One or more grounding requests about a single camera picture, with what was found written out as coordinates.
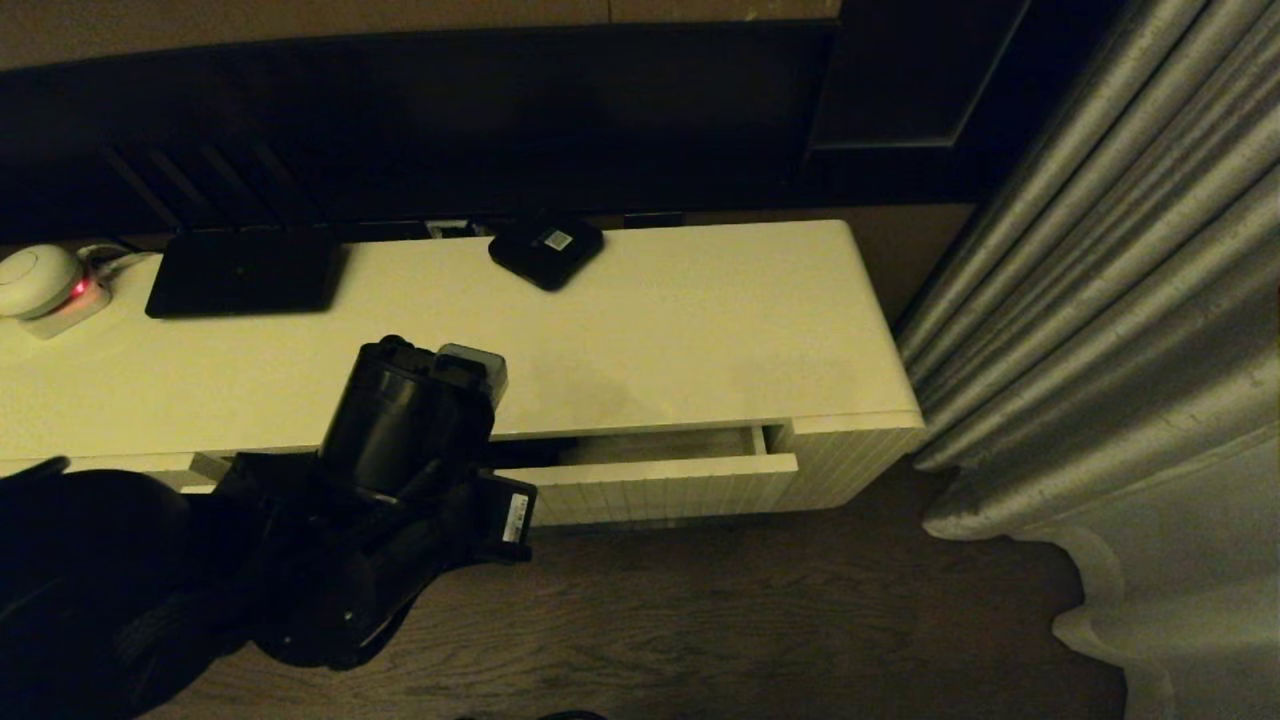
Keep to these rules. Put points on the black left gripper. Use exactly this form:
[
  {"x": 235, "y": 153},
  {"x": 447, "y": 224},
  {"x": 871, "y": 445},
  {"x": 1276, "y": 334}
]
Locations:
[{"x": 480, "y": 520}]

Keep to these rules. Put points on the cream fluted drawer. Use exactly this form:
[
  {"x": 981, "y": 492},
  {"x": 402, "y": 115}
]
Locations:
[{"x": 680, "y": 485}]

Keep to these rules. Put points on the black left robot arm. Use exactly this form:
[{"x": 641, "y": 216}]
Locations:
[{"x": 150, "y": 570}]

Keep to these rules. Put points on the white low cabinet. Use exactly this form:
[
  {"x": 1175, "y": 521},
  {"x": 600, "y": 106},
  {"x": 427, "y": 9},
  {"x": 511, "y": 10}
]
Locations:
[{"x": 650, "y": 330}]

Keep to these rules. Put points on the small black square box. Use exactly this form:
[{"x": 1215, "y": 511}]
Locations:
[{"x": 545, "y": 255}]

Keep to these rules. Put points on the black flat set-top box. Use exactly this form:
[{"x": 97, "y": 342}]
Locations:
[{"x": 245, "y": 275}]

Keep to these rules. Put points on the black television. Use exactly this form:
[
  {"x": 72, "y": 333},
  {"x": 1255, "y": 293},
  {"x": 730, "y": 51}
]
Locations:
[{"x": 450, "y": 120}]

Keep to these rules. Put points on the white power strip red light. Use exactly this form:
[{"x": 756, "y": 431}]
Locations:
[{"x": 72, "y": 308}]

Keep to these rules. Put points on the white round device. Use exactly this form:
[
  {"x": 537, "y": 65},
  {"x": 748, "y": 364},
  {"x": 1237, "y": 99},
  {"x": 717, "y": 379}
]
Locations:
[{"x": 35, "y": 280}]

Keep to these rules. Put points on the grey textured curtain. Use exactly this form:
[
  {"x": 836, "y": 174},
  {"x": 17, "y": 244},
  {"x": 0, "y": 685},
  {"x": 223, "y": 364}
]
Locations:
[{"x": 1100, "y": 250}]

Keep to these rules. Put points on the white sheer curtain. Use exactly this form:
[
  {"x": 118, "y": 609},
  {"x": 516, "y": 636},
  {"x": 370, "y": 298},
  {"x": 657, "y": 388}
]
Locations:
[{"x": 1200, "y": 620}]

